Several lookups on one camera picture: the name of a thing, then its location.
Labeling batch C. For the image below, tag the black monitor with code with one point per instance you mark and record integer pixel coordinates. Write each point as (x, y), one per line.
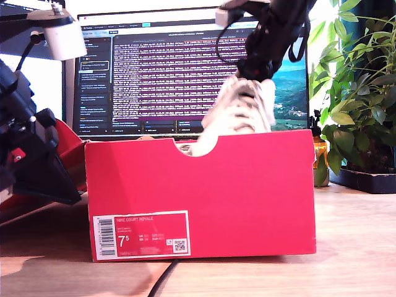
(46, 86)

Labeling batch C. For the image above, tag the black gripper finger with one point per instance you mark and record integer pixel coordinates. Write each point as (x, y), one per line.
(49, 179)
(263, 74)
(247, 92)

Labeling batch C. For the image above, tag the green leafy houseplant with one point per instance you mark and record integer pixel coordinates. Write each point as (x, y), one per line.
(355, 102)

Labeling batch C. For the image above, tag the large black computer monitor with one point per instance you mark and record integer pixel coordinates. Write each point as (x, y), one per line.
(170, 77)

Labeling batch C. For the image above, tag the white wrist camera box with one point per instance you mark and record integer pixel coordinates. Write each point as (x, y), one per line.
(222, 18)
(65, 43)

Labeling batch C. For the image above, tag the black plant tray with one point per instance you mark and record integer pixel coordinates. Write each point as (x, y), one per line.
(365, 182)

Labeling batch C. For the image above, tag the amber pump bottle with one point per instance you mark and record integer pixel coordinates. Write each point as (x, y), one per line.
(320, 151)

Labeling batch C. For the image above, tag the red Nike shoebox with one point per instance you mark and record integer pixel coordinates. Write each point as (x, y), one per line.
(216, 191)

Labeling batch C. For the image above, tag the red Nike shoebox lid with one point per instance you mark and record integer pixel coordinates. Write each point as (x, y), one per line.
(69, 148)

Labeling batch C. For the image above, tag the dark teal curtain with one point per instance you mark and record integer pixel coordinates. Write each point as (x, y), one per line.
(365, 9)

